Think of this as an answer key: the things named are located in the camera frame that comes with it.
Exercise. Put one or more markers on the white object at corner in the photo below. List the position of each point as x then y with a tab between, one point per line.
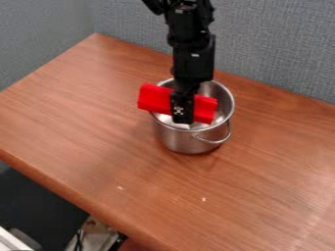
10	243

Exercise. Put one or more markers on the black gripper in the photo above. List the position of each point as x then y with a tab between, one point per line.
192	42

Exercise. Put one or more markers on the grey table leg bracket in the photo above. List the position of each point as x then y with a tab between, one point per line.
96	236

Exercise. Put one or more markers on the stainless steel pot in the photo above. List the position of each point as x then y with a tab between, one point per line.
197	138

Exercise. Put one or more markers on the red rectangular block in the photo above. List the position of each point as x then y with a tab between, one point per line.
153	100

